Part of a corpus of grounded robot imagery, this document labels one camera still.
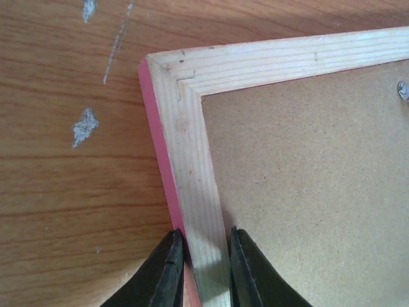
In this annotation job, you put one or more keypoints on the pink picture frame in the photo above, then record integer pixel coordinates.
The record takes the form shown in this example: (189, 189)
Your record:
(303, 143)

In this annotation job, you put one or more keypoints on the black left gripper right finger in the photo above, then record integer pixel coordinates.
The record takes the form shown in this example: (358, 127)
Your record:
(253, 279)

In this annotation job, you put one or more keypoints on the metal frame retaining clip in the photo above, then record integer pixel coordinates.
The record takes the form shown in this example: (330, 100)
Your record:
(402, 89)

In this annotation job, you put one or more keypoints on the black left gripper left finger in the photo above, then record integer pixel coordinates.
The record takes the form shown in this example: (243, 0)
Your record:
(159, 281)

